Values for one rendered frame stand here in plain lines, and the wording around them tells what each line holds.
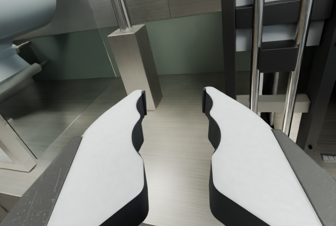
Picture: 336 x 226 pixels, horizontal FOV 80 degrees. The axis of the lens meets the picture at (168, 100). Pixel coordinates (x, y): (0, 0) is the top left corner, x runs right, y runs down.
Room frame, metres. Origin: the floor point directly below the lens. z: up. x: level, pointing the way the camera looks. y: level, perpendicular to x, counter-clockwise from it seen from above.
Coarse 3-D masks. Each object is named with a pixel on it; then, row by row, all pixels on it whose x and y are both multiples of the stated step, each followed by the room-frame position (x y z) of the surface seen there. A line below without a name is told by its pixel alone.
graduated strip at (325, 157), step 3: (321, 153) 0.27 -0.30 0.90; (324, 153) 0.27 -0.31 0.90; (327, 153) 0.27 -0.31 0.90; (321, 156) 0.27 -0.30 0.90; (324, 156) 0.26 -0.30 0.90; (327, 156) 0.26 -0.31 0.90; (330, 156) 0.26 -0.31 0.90; (333, 156) 0.26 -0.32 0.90; (324, 159) 0.26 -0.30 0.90; (327, 159) 0.26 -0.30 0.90; (330, 159) 0.25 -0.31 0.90; (333, 159) 0.25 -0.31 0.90
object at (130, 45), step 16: (112, 0) 0.62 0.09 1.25; (128, 16) 0.62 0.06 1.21; (112, 32) 0.64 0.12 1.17; (128, 32) 0.59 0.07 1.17; (144, 32) 0.64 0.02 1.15; (112, 48) 0.61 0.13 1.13; (128, 48) 0.59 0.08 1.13; (144, 48) 0.61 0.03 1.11; (128, 64) 0.59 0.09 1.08; (144, 64) 0.58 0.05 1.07; (128, 80) 0.60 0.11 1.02; (144, 80) 0.58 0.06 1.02; (160, 96) 0.64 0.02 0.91
